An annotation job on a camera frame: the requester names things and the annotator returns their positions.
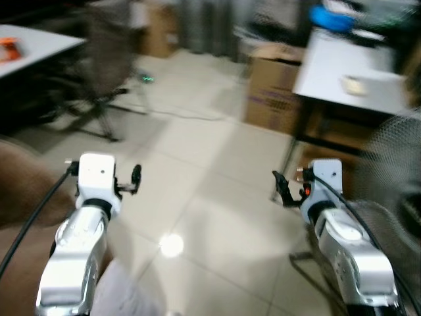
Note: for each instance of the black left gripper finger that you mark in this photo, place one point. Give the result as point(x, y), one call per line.
point(71, 166)
point(136, 175)

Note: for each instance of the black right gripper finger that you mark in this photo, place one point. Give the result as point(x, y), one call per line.
point(281, 187)

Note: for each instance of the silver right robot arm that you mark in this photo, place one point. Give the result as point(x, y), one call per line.
point(355, 263)

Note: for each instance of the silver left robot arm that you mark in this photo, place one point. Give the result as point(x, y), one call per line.
point(72, 263)

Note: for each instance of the light grey pillow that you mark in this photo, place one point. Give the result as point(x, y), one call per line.
point(125, 296)

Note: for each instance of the grey standing fan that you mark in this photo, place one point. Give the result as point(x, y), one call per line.
point(395, 164)

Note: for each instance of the dark brown cardboard box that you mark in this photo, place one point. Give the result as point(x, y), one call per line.
point(335, 135)

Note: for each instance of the printed cardboard box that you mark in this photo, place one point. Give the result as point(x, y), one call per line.
point(270, 92)

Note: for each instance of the small device with green light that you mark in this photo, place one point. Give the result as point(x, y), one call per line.
point(148, 79)

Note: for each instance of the small white cup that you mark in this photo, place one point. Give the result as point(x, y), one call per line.
point(354, 85)

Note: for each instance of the black mesh office chair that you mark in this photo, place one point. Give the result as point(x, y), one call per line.
point(108, 52)

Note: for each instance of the white desk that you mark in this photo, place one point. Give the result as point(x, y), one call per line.
point(39, 46)

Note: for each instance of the white table with black legs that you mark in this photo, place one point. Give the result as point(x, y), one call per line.
point(329, 66)

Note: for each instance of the orange object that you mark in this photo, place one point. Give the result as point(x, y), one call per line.
point(8, 50)

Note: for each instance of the plain cardboard box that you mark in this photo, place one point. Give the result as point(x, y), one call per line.
point(158, 29)

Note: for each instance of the grey curtain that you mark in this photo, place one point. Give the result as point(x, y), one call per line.
point(207, 26)

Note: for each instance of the blue bag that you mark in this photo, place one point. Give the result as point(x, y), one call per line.
point(331, 18)

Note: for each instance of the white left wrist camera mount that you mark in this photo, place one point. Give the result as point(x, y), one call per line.
point(97, 174)

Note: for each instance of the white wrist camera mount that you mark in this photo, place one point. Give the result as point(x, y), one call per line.
point(327, 174)
point(97, 174)

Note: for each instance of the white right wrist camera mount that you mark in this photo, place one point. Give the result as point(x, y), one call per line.
point(327, 174)

